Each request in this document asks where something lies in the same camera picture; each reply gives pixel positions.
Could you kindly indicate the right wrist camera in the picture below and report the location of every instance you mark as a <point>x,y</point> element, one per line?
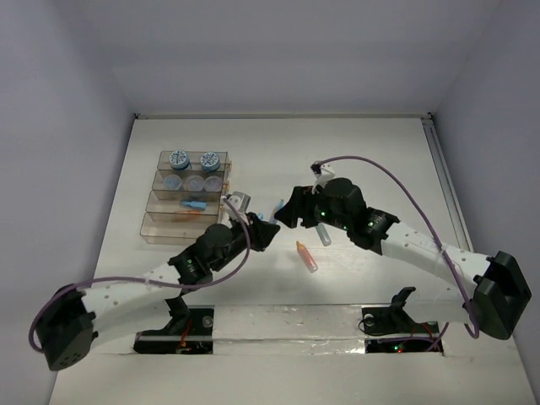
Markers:
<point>323,174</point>

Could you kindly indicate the orange highlighter pen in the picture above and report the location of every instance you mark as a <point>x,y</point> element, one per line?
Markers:
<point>306,257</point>

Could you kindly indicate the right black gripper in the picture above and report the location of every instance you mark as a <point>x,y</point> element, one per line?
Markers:
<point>300,203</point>

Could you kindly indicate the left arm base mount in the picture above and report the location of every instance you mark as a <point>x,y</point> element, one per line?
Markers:
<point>189,331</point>

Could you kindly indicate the blue clear highlighter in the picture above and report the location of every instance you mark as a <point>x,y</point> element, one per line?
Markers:
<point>276,208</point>

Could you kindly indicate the clear paperclip jar small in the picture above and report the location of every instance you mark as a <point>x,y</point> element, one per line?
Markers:
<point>213,183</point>

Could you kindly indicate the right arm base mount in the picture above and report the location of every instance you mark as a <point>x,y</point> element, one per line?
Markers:
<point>388,329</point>

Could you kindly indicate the aluminium rail right edge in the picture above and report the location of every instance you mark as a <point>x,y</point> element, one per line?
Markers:
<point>451,202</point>

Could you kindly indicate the orange highlighter cap large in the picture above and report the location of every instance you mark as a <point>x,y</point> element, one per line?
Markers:
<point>189,216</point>

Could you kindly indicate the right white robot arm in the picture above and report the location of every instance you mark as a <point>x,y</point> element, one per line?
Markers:
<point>493,289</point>

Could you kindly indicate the blue lid jar in bin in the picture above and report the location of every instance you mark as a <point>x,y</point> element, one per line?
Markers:
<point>179,160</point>

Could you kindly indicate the blue highlighter with cap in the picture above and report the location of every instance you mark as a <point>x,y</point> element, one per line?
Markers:
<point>194,205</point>

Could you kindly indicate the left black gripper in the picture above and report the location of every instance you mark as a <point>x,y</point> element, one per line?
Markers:
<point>256,230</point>

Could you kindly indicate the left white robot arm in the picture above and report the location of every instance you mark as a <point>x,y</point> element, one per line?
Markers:
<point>81,316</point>

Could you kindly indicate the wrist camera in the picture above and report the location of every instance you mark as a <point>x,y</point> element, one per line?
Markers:
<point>236,205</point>
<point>323,174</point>

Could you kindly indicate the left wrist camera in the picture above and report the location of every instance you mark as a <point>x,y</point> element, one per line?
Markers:
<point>236,205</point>

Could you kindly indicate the blue lid jar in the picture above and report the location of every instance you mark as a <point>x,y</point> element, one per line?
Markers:
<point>210,161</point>
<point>179,160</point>

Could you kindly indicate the green highlighter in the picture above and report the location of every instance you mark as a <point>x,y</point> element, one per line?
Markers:
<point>323,235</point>

